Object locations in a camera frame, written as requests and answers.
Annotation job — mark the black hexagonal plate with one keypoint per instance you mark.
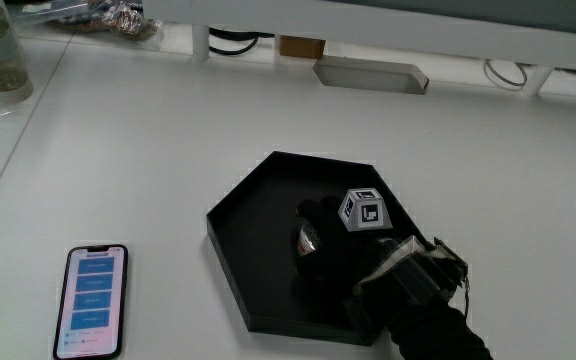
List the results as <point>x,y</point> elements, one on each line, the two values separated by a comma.
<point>258,250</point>

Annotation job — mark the grey rectangular box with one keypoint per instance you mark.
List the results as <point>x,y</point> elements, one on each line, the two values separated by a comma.
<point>368,75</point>

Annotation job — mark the white shelf leg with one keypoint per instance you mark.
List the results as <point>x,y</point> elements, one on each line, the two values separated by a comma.
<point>537,80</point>
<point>200,44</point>

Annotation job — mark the person's right hand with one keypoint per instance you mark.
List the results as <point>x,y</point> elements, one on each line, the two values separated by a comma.
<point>333,250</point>

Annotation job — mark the clear plastic bag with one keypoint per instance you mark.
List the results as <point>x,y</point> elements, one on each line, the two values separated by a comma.
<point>123,20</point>

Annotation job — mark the person's right forearm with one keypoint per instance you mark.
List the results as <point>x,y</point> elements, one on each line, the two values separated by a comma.
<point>433,335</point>

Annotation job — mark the white desk shelf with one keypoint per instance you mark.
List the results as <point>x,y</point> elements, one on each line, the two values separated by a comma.
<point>368,25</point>

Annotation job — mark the black smartphone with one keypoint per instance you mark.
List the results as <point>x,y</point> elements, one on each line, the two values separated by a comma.
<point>91,302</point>

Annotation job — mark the brown cardboard box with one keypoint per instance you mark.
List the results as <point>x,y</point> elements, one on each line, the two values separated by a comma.
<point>302,47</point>

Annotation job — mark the silver paper clip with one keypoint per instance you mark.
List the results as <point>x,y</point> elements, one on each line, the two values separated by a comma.
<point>309,239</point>

